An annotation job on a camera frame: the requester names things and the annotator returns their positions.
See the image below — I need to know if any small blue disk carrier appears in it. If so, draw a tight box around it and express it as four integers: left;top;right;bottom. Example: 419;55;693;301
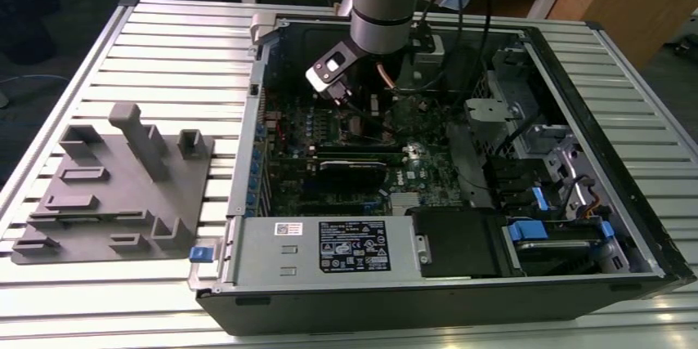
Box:
526;186;552;212

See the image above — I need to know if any black graphics card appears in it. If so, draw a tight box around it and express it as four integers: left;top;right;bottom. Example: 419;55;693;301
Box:
318;159;391;197

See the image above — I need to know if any coloured wire bundle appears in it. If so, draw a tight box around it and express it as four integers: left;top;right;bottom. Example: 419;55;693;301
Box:
576;195;610;220

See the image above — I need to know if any grey power supply unit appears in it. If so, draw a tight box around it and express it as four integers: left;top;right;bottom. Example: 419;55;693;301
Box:
231;214;425;285

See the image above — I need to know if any green motherboard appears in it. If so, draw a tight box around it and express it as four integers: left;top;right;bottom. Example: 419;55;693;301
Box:
263;89;476;218

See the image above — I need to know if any hard disk blue carrier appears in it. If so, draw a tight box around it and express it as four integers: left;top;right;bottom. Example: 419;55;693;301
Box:
505;220;617;277

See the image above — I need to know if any silver metal bracket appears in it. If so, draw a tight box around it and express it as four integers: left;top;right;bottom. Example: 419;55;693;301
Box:
463;97;541;126

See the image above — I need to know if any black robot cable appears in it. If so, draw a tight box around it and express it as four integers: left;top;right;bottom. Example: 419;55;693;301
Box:
390;0;496;95

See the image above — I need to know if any silver chipset heat sink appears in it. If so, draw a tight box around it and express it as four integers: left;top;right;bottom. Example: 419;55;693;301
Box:
389;192;423;208

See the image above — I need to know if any black open PC case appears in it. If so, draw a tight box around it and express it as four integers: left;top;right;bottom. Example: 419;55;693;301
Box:
187;8;698;338

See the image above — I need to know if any black case cable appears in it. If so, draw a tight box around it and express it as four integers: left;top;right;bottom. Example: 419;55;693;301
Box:
498;103;546;158

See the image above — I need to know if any CPU socket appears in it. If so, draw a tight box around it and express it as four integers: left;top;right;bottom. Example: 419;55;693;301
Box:
335;109;398;145

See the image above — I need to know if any grey parts rack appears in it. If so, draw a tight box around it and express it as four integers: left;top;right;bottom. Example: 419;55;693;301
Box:
10;102;218;265

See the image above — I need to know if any blue case latch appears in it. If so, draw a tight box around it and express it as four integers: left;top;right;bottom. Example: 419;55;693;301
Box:
189;245;215;264

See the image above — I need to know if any metal socket cover frame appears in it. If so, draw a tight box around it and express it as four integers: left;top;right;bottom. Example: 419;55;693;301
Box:
387;95;426;137

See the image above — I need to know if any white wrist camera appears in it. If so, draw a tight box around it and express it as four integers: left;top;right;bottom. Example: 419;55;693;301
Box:
303;40;362;99

